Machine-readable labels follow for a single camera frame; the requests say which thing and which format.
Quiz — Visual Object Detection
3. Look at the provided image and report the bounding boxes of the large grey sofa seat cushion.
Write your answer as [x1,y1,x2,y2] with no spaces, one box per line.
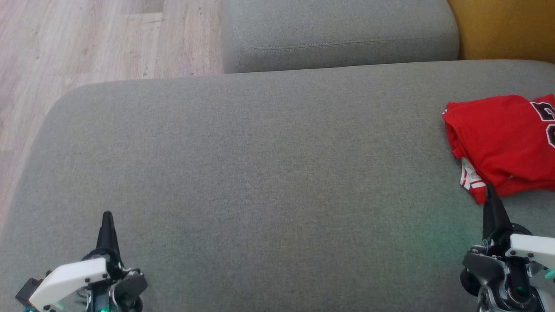
[0,60,555,312]

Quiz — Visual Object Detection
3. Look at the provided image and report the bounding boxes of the red lettered basketball jersey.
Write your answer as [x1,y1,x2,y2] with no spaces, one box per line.
[442,94,555,205]

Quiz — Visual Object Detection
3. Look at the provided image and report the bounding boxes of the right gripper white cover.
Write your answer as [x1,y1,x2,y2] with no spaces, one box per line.
[460,184,555,312]

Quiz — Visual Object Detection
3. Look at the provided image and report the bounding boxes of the small grey sofa cushion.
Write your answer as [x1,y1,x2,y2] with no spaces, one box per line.
[222,0,460,74]

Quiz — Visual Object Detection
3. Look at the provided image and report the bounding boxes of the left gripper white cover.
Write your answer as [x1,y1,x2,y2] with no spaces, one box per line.
[15,211,148,312]

